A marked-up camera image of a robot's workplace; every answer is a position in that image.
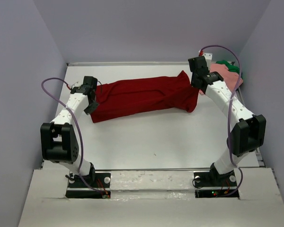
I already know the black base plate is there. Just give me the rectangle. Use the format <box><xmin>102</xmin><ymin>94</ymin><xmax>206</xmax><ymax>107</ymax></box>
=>
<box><xmin>65</xmin><ymin>172</ymin><xmax>111</xmax><ymax>199</ymax></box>
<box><xmin>192</xmin><ymin>171</ymin><xmax>240</xmax><ymax>199</ymax></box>

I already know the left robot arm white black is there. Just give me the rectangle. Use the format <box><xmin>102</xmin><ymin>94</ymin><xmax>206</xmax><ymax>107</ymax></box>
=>
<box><xmin>40</xmin><ymin>76</ymin><xmax>99</xmax><ymax>189</ymax></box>

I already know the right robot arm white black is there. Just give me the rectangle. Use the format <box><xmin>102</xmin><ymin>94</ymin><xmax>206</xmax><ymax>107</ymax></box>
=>
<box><xmin>188</xmin><ymin>56</ymin><xmax>266</xmax><ymax>186</ymax></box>

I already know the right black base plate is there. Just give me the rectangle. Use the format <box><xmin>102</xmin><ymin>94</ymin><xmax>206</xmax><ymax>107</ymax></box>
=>
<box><xmin>192</xmin><ymin>171</ymin><xmax>240</xmax><ymax>199</ymax></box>

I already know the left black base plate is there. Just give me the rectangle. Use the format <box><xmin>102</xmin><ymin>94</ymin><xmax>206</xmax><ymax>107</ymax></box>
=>
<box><xmin>65</xmin><ymin>172</ymin><xmax>111</xmax><ymax>199</ymax></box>

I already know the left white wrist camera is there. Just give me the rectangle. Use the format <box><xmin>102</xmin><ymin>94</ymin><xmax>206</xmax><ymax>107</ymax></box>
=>
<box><xmin>70</xmin><ymin>81</ymin><xmax>81</xmax><ymax>90</ymax></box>

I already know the pink t shirt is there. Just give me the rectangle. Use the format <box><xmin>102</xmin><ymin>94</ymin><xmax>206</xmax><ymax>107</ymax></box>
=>
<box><xmin>207</xmin><ymin>63</ymin><xmax>239</xmax><ymax>92</ymax></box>

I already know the dark red t shirt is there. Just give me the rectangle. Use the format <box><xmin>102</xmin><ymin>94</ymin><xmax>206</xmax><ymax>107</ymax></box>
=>
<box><xmin>91</xmin><ymin>71</ymin><xmax>199</xmax><ymax>123</ymax></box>

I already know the green t shirt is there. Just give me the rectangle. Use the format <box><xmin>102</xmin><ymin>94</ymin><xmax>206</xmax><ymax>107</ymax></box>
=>
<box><xmin>215</xmin><ymin>60</ymin><xmax>243</xmax><ymax>79</ymax></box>

